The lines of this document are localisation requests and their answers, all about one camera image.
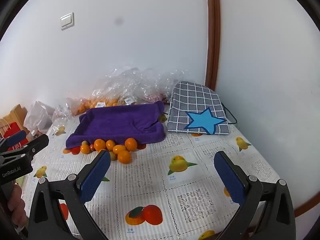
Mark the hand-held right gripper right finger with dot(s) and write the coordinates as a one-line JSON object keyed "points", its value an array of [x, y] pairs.
{"points": [[230, 180]]}

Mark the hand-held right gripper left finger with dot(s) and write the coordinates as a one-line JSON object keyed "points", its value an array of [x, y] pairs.
{"points": [[96, 177]]}

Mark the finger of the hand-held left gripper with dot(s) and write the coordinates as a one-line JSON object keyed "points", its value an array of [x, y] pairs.
{"points": [[15, 138], [37, 144]]}

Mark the small green round fruit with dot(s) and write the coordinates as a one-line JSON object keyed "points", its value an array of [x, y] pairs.
{"points": [[84, 143], [113, 156], [162, 118]]}

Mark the small red tomato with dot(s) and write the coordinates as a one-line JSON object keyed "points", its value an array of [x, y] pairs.
{"points": [[75, 150], [141, 145], [92, 147]]}

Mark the pile of oranges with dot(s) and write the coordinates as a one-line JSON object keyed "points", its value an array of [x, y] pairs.
{"points": [[124, 156]]}

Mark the purple towel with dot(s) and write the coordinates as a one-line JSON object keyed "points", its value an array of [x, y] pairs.
{"points": [[117, 120]]}

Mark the person's left hand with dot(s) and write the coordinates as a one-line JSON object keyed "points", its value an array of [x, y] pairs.
{"points": [[15, 201]]}

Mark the red paper bag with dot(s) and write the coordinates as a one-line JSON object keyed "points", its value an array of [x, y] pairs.
{"points": [[11, 128]]}

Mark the white plastic bag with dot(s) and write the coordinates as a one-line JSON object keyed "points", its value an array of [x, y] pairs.
{"points": [[37, 117]]}

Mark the fruit-print lace tablecloth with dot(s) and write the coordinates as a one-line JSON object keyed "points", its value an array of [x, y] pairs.
{"points": [[150, 180]]}

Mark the brown wooden trim strip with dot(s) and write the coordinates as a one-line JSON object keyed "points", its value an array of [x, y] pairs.
{"points": [[306, 201]]}

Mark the clear bag of oranges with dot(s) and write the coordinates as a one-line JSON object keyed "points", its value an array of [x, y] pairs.
{"points": [[105, 90]]}

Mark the grey plaid cushion blue star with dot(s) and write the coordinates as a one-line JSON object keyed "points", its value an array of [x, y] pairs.
{"points": [[192, 97]]}

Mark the clear bag of dark fruit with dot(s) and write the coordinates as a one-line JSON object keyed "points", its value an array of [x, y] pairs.
{"points": [[162, 85]]}

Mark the white wall light switch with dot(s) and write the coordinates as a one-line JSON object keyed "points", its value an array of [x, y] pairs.
{"points": [[67, 21]]}

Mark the brown wooden door frame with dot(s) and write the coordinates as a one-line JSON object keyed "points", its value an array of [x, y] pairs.
{"points": [[213, 35]]}

